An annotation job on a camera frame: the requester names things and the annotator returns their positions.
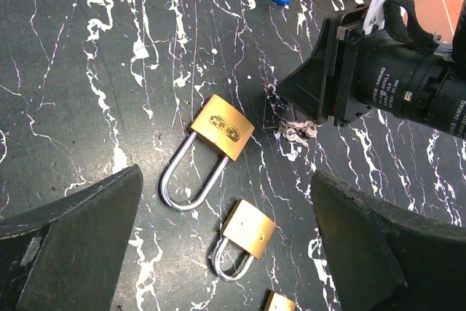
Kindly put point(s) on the silver key bunch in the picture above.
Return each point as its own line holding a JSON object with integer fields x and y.
{"x": 296, "y": 132}

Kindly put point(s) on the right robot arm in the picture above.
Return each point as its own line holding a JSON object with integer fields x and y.
{"x": 435, "y": 96}

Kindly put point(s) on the small brass padlock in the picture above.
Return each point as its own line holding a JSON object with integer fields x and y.
{"x": 278, "y": 302}

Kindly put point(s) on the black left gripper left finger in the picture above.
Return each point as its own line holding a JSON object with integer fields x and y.
{"x": 68, "y": 254}

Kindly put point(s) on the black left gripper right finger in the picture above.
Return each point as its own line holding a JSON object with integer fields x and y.
{"x": 384, "y": 257}

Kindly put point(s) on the medium brass padlock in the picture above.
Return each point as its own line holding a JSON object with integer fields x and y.
{"x": 248, "y": 228}

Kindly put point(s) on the large brass padlock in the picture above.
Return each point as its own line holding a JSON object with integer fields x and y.
{"x": 220, "y": 126}

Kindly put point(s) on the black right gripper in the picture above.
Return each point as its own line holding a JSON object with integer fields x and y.
{"x": 349, "y": 73}

